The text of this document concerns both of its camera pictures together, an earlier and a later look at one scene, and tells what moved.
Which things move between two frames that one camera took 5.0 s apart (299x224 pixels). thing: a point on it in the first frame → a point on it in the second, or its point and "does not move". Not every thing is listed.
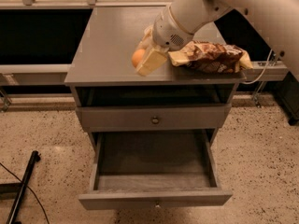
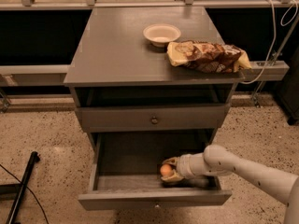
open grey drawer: (155, 169) does not move
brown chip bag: (208, 56) does not move
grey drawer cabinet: (111, 96) does not move
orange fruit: (137, 56) → (165, 170)
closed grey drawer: (106, 119) does not move
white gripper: (165, 32) → (184, 166)
